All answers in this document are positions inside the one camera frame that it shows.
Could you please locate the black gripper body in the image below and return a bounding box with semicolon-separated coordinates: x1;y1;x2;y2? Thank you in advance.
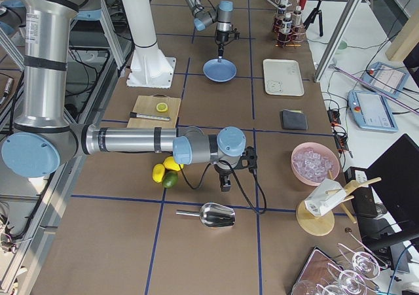
214;147;257;184
215;28;239;46

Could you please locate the blue plate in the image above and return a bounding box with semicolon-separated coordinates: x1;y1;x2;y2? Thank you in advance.
203;59;237;82

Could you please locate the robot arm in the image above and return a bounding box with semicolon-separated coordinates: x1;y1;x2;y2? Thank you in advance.
1;0;256;191
185;0;240;62

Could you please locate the metal scoop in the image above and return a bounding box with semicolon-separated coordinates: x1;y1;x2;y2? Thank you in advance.
176;203;236;228

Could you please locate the green avocado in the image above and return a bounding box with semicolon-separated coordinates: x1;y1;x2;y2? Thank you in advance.
162;171;178;189

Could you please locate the yellow lemon back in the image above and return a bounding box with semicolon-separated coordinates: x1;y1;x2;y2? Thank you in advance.
163;156;184;171

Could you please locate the yellow lemon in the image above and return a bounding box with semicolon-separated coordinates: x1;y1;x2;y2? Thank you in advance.
152;164;166;183
163;156;184;171

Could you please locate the pink bowl with ice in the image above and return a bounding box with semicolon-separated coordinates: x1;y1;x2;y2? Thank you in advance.
291;142;340;186

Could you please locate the drink bottle left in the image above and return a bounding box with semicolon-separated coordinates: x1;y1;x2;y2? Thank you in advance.
276;4;287;27

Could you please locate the drink bottle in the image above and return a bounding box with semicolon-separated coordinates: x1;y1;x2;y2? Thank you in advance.
292;7;302;33
281;12;292;35
276;4;287;27

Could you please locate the drink bottle far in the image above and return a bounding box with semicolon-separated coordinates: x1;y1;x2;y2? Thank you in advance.
281;12;292;35

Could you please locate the cream bear tray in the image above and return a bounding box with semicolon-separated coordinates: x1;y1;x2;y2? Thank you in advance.
263;59;304;97

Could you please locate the yellow lemon front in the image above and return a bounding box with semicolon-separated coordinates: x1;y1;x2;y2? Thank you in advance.
152;164;166;183

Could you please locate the drink bottle near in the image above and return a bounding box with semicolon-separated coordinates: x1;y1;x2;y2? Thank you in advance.
292;7;302;33

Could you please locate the lemon half slice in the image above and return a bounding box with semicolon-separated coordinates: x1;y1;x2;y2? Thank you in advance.
156;102;168;113

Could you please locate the wooden stand with carton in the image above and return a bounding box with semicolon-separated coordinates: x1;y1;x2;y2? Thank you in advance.
296;177;382;236

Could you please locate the wooden cutting board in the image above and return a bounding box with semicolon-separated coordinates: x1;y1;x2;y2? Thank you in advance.
127;95;181;128

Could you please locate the steel knife sharpener rod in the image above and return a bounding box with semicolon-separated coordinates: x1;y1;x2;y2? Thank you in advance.
129;111;171;122

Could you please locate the green bowl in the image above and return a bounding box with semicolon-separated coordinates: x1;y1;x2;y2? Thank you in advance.
335;40;348;54

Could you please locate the teach pendant near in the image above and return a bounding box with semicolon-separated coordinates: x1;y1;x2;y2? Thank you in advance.
348;90;399;133

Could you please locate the teach pendant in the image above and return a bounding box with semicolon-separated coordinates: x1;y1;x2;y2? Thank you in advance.
348;90;399;133
361;61;408;98

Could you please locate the black monitor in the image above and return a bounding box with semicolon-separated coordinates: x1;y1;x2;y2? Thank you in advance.
365;133;418;251

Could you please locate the wine glass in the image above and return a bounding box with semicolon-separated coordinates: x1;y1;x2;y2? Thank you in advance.
327;262;367;295
337;228;381;281

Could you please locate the teach pendant far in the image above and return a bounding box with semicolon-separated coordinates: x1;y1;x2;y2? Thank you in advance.
361;61;408;98

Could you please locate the copper wire bottle rack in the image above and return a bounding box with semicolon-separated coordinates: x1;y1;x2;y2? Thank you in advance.
272;18;306;48

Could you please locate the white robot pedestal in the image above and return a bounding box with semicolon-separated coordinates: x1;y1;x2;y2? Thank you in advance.
122;0;176;89

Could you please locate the black camera tripod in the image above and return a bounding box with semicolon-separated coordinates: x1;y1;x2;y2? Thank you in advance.
303;0;323;37

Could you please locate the aluminium frame post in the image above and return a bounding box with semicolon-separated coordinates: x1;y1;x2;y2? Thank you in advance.
314;0;362;82

